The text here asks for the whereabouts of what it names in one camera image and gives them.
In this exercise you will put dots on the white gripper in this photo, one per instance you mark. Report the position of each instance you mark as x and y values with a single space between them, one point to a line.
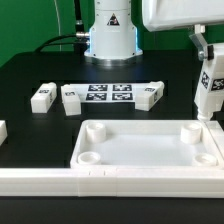
159 15

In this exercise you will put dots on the white desk top tray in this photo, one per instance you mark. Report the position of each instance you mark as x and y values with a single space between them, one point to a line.
145 144

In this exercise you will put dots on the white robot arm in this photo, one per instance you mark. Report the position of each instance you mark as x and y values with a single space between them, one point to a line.
113 36

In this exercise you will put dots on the white right fence block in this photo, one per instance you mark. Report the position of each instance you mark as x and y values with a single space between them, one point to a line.
217 134

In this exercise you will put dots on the white fence block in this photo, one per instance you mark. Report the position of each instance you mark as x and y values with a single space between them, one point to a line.
3 131
217 134

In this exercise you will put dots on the fiducial marker sheet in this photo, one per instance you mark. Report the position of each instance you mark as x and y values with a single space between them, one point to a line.
108 93

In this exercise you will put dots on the white front fence bar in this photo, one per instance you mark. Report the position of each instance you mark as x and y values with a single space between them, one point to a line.
199 183

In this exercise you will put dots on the white left fence block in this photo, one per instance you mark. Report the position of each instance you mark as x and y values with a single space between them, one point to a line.
3 131

